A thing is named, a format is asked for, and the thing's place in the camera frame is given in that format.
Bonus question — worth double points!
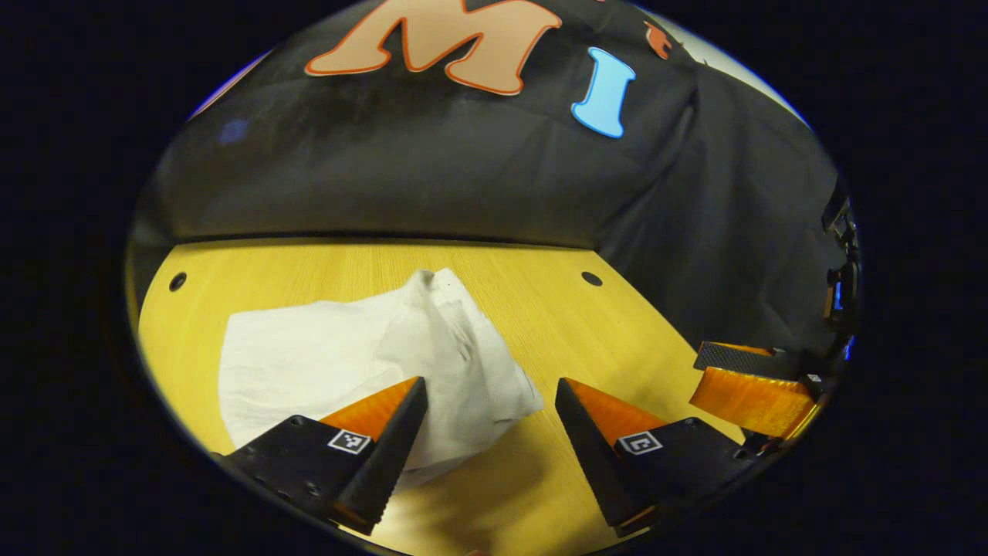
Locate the white jeans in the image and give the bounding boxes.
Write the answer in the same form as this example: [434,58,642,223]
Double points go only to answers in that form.
[218,268,545,487]

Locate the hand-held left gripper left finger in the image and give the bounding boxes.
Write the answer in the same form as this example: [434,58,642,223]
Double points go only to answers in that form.
[212,376,429,537]

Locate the black backdrop cloth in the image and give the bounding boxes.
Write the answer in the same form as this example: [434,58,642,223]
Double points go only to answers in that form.
[127,0,850,364]

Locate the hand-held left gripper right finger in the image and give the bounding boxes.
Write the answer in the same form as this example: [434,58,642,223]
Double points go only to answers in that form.
[555,377,761,539]

